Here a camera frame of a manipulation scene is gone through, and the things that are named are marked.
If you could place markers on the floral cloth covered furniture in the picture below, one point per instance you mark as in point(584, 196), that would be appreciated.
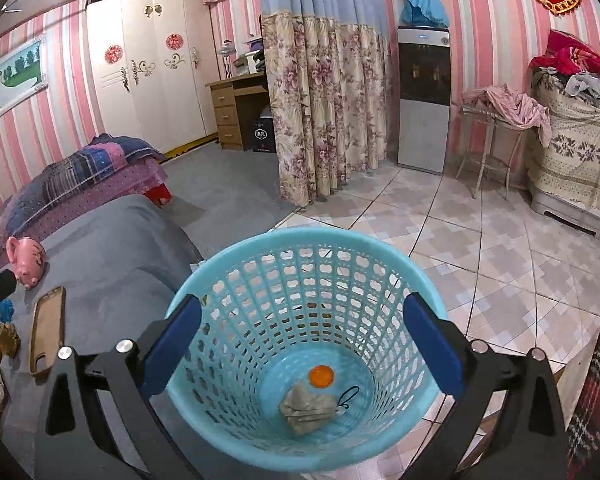
point(575, 160)

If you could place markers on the red round door sticker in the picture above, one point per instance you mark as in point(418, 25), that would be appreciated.
point(174, 41)
point(113, 54)

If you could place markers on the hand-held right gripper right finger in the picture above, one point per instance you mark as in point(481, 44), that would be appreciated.
point(432, 347)

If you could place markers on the black box with white print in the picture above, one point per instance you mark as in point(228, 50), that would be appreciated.
point(262, 135)

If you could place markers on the framed wall painting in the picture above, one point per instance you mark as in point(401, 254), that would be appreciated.
point(10, 85)

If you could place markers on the grey garment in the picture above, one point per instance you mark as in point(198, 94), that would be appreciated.
point(585, 85)

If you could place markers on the light blue plastic basket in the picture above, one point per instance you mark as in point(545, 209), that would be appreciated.
point(330, 238)

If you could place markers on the wooden desk with drawers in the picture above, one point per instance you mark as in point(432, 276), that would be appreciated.
point(230, 110)

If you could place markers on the water dispenser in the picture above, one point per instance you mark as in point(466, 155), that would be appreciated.
point(422, 110)

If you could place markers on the bed with patchwork quilt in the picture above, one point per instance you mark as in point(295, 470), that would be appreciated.
point(80, 205)

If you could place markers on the white printer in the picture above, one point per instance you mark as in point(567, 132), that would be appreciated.
point(247, 64)

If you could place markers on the orange bottle cap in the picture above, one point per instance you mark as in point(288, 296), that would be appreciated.
point(321, 376)

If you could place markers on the red plaid cloth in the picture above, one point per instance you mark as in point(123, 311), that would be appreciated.
point(597, 400)

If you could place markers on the red bed skirt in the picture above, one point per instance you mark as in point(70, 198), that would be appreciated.
point(159, 194)

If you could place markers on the red blanket pile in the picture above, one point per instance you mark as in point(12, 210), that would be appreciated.
point(570, 57)

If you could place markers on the pink crumpled cloth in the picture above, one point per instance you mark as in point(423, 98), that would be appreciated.
point(510, 105)

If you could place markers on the grey floor carpet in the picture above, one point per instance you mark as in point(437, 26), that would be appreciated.
point(220, 185)

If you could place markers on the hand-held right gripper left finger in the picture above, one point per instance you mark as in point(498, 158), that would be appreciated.
point(172, 347)

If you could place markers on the plaid patchwork quilt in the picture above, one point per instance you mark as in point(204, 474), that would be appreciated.
point(90, 165)

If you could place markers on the orange snack wrapper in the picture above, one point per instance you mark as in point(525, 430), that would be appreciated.
point(7, 341)

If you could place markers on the floral curtain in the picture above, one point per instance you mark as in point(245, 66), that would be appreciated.
point(325, 100)

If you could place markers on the blue cloth cover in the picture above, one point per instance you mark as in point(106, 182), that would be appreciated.
point(422, 10)

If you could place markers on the white wardrobe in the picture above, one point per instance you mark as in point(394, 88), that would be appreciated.
point(150, 100)

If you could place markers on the brown phone case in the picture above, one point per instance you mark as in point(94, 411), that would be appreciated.
point(47, 330)

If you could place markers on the blue plastic shoe cover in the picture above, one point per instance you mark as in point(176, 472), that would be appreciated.
point(2, 310)

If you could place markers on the pink pig cup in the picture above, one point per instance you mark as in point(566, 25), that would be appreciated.
point(27, 260)

